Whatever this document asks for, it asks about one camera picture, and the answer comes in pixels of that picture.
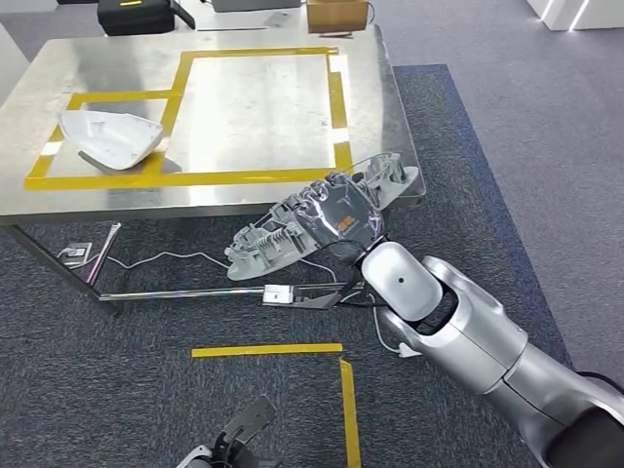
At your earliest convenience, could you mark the black right camera bracket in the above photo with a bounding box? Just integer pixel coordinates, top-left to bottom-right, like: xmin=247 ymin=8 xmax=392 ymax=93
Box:
xmin=291 ymin=279 xmax=366 ymax=311

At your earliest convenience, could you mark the black case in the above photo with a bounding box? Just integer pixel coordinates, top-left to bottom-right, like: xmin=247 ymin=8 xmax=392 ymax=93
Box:
xmin=97 ymin=0 xmax=197 ymax=37

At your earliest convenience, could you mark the white car mirror cover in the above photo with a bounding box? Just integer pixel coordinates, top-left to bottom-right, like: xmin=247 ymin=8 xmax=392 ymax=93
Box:
xmin=57 ymin=109 xmax=164 ymax=174

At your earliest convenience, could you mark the black left camera bracket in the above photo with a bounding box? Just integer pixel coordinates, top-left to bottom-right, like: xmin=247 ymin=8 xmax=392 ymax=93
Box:
xmin=211 ymin=429 xmax=284 ymax=468

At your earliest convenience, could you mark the grey laptop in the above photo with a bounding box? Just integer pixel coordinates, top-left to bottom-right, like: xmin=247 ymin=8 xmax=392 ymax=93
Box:
xmin=212 ymin=0 xmax=303 ymax=15

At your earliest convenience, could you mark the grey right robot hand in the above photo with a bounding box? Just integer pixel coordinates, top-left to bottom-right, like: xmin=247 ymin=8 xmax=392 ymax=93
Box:
xmin=294 ymin=173 xmax=386 ymax=263

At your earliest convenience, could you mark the black camera bracket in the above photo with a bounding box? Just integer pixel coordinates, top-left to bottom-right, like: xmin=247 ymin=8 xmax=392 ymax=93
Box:
xmin=291 ymin=279 xmax=366 ymax=311
xmin=211 ymin=429 xmax=284 ymax=468

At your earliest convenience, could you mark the white cabinet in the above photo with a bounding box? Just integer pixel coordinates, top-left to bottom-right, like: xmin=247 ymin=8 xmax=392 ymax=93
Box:
xmin=525 ymin=0 xmax=624 ymax=32

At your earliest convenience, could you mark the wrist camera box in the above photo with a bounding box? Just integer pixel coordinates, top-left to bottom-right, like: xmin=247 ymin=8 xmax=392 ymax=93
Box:
xmin=222 ymin=395 xmax=278 ymax=447
xmin=262 ymin=284 xmax=295 ymax=307

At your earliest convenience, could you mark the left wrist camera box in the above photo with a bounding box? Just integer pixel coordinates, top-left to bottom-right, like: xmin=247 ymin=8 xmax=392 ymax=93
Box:
xmin=222 ymin=395 xmax=278 ymax=447

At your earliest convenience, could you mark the brown cardboard box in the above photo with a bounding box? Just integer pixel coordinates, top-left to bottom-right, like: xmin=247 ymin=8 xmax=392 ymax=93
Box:
xmin=306 ymin=0 xmax=370 ymax=35

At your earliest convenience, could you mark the long white cable with coil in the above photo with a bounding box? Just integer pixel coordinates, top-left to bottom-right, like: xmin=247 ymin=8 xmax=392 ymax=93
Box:
xmin=104 ymin=248 xmax=424 ymax=361

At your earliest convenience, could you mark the white panel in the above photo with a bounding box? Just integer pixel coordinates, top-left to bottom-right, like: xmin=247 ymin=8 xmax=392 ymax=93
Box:
xmin=0 ymin=22 xmax=30 ymax=108

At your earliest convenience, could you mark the large yellow tape rectangle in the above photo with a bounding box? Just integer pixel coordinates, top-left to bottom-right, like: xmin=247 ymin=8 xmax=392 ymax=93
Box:
xmin=161 ymin=46 xmax=353 ymax=188

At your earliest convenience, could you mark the grey plastic wheel cover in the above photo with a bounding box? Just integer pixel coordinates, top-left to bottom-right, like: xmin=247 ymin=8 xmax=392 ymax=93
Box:
xmin=223 ymin=151 xmax=420 ymax=283

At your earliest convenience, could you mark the steel workbench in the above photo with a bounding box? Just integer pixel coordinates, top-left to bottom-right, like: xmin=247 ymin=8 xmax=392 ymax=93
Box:
xmin=0 ymin=24 xmax=427 ymax=319

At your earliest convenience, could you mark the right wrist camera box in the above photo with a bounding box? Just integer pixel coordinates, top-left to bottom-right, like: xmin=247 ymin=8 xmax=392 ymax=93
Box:
xmin=262 ymin=284 xmax=295 ymax=307

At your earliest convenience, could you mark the grey floor socket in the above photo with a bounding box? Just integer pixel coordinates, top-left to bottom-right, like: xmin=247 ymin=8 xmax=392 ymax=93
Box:
xmin=57 ymin=240 xmax=94 ymax=271

